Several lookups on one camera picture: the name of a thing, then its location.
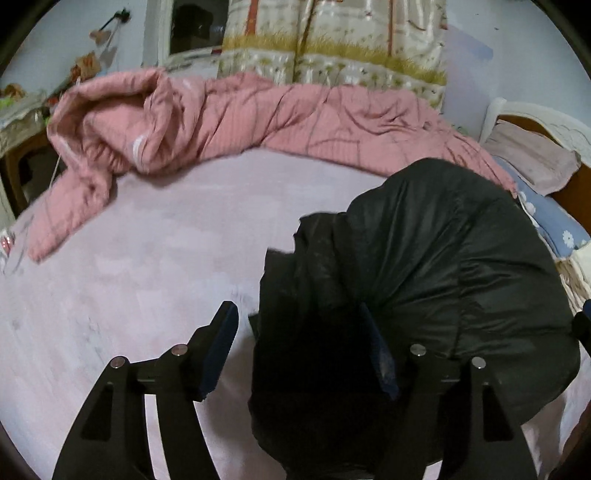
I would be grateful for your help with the black wall lamp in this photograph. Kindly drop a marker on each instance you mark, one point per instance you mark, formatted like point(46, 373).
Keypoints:
point(113, 21)

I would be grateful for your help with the tree print curtain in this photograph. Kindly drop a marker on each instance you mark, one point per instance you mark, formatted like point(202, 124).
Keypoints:
point(332, 46)

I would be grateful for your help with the white and orange headboard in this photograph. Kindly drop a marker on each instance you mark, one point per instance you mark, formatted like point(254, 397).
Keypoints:
point(568, 127)

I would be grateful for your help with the orange wall ornament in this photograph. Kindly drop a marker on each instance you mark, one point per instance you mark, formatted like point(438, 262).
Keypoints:
point(85, 64)

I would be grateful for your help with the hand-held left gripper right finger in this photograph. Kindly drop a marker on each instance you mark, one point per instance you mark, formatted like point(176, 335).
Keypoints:
point(383, 355)

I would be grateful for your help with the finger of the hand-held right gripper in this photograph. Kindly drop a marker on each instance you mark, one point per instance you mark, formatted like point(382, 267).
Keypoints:
point(582, 327)

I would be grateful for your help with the pink striped quilt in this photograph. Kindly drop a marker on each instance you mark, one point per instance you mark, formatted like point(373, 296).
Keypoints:
point(277, 120)

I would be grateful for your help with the black puffer jacket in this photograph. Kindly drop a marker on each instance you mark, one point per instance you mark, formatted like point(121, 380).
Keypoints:
point(438, 258)

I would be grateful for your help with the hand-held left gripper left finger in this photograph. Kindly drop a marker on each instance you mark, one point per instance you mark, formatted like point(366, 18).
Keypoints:
point(219, 350)

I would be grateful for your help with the cluttered side table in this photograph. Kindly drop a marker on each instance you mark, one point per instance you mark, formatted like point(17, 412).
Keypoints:
point(23, 134)

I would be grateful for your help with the white framed window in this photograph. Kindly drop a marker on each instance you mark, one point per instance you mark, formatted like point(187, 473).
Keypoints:
point(194, 27)

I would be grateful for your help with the blue floral pillow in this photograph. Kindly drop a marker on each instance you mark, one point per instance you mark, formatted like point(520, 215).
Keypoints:
point(554, 221)

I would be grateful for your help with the mauve pillow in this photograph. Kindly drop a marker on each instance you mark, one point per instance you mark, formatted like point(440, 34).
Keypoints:
point(535, 157)

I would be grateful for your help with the bed with pink sheet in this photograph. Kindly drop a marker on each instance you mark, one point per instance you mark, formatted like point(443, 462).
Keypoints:
point(138, 258)

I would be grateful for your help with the white folded sweatshirt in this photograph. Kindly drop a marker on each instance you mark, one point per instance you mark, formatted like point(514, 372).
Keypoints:
point(575, 281)

